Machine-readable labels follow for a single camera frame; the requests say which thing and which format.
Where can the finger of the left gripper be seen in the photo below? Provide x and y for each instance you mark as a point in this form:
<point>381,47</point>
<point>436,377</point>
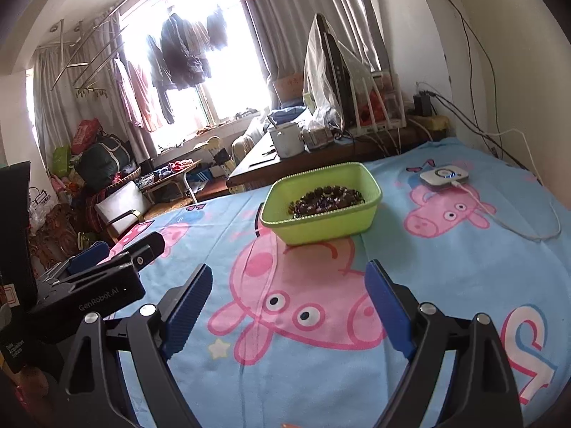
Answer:
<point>88,258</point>
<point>146,250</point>

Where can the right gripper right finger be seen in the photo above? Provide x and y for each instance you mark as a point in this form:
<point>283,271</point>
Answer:
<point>482,391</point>

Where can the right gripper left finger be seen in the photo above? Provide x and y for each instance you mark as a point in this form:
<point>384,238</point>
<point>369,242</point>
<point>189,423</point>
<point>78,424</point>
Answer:
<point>92,391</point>

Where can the wooden armchair white cushion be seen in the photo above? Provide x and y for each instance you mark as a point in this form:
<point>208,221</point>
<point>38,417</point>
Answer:
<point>122,210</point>

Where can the dark duffel bag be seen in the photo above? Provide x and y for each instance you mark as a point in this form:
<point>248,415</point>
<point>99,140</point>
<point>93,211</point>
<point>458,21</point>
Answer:
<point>100,163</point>

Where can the small low table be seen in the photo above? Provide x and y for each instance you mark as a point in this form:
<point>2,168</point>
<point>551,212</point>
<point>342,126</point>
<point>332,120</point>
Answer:
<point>177,178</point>

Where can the red bag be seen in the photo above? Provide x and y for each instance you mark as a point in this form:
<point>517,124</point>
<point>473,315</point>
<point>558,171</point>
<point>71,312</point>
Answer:
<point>85,136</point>

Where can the dark wooden desk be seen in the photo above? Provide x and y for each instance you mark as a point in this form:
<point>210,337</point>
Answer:
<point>262,165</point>

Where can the blue cartoon pig bedsheet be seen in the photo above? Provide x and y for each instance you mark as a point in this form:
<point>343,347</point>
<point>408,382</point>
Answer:
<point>289,335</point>

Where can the white enamel pot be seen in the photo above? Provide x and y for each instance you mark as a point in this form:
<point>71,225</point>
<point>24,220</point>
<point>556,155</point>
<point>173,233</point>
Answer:
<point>287,140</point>

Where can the green plastic basket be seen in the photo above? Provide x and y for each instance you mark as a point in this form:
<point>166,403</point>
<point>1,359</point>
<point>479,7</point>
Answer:
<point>324,204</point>

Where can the dark hanging jacket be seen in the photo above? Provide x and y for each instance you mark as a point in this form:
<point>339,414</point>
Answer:
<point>185,46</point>

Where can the white portable wifi device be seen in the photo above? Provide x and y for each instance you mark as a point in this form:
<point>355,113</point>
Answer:
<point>443,177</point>

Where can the cardboard box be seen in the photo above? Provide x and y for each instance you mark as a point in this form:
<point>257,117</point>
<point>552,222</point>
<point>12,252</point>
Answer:
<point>289,90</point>

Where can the cloth covered monitor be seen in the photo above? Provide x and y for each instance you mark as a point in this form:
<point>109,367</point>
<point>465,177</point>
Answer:
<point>336,81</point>

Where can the grey curtain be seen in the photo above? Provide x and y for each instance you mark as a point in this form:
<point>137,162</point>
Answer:
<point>281,31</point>

